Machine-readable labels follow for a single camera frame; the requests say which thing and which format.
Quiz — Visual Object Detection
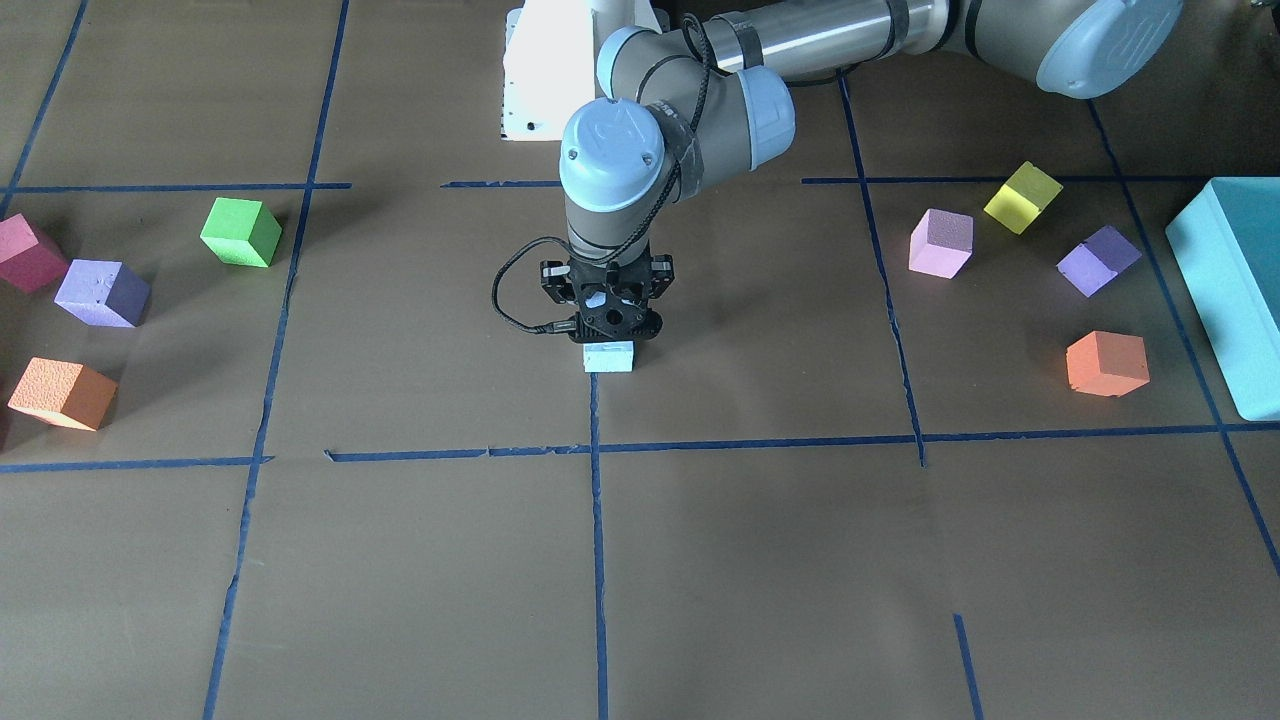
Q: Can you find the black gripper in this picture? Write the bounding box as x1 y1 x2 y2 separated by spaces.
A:
540 245 675 304

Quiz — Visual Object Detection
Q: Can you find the light blue block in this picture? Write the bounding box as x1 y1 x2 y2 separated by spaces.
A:
582 341 636 374

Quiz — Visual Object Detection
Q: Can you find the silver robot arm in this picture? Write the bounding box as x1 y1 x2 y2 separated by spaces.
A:
540 1 1183 310

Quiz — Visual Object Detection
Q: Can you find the pink foam block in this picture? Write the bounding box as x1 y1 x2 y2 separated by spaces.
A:
908 208 974 279

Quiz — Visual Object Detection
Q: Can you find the green foam block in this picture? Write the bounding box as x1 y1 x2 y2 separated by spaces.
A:
198 197 282 268

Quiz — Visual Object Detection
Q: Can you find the yellow foam block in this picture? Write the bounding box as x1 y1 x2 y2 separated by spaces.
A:
984 161 1064 234

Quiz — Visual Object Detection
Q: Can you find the purple foam block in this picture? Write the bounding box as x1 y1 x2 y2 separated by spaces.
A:
1056 225 1143 299
54 259 151 327

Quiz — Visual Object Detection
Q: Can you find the orange foam block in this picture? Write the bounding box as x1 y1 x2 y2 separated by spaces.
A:
8 357 118 430
1065 331 1149 397

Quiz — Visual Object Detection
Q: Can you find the magenta foam block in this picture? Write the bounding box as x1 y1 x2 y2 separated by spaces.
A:
1 213 70 293

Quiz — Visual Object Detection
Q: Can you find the teal plastic bin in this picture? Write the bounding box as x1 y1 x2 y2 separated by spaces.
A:
1166 177 1279 421

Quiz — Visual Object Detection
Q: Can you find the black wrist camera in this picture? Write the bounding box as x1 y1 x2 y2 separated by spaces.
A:
570 284 663 345

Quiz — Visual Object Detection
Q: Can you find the white mounting post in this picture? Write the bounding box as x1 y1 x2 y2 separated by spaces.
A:
500 1 671 142

